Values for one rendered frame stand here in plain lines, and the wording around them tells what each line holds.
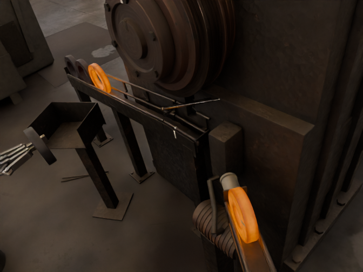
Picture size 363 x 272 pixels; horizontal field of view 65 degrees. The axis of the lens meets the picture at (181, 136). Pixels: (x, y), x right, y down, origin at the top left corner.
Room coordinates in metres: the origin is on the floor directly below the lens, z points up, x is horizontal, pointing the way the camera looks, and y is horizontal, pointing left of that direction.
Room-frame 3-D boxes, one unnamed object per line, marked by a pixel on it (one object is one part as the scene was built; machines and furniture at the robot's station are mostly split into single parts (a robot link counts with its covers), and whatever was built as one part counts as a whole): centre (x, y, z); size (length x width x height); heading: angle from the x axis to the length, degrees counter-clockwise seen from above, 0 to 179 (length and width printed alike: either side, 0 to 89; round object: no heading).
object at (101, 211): (1.14, 0.52, 0.36); 0.26 x 0.20 x 0.72; 70
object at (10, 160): (0.77, 0.58, 0.81); 0.11 x 0.01 x 0.04; 124
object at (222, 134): (0.72, -0.15, 0.68); 0.11 x 0.08 x 0.24; 125
